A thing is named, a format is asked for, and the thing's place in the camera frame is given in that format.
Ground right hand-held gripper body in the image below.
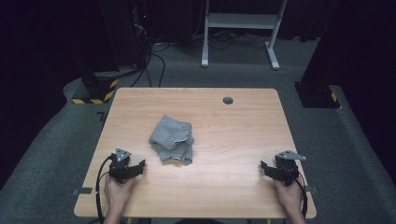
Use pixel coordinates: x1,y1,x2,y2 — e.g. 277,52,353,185
269,150,307,187

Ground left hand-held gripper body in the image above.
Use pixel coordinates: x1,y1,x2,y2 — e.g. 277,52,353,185
107,147,138,184

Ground grey cloth shorts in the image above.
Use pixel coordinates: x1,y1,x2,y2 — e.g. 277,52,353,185
148,115,195,165

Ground person's left hand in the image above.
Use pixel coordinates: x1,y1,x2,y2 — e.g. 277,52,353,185
104,175,136,205

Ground person's right hand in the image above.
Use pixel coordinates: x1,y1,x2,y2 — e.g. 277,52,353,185
274,179,304,209

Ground black stand base yellow mark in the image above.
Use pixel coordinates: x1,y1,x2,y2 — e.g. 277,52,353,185
293,81,341,109

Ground black yellow striped stand base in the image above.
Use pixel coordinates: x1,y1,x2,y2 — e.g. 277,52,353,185
71,69,121,105

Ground dark equipment rack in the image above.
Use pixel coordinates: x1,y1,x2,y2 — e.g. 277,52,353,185
98,0,150,73

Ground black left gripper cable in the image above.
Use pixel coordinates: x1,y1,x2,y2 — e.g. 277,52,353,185
94,154,115,224

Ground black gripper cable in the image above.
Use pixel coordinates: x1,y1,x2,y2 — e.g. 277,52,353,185
94,154,115,224
293,177,309,218

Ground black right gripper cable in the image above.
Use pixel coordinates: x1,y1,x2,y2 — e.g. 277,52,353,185
293,177,309,218

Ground black floor cables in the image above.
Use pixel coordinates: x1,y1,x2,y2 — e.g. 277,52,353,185
130,24,166,89

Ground cables under white stand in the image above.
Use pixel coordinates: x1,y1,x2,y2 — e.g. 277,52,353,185
191,30,269,51

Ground white metal stand frame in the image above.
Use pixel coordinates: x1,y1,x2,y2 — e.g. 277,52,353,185
200,0,289,71

